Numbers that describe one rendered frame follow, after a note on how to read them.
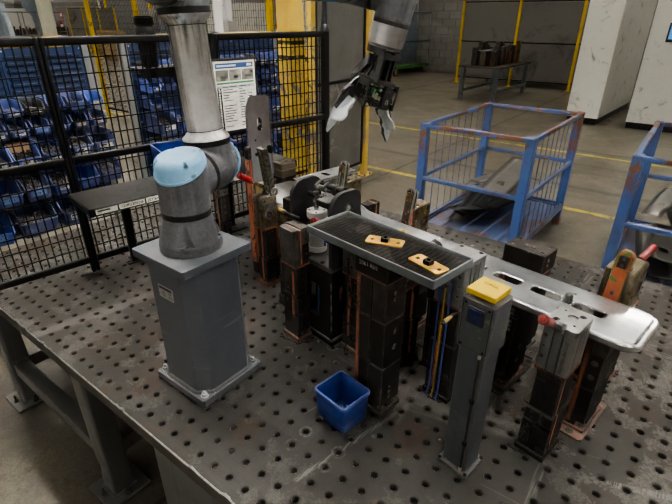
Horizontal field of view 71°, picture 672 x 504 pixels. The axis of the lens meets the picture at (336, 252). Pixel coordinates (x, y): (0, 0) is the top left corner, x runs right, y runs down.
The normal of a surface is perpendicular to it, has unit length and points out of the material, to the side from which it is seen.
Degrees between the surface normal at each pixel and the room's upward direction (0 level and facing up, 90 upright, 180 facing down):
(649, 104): 90
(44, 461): 0
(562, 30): 90
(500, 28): 90
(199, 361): 91
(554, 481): 0
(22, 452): 0
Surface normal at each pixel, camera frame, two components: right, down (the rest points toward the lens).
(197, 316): 0.13, 0.44
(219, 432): 0.00, -0.89
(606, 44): -0.65, 0.34
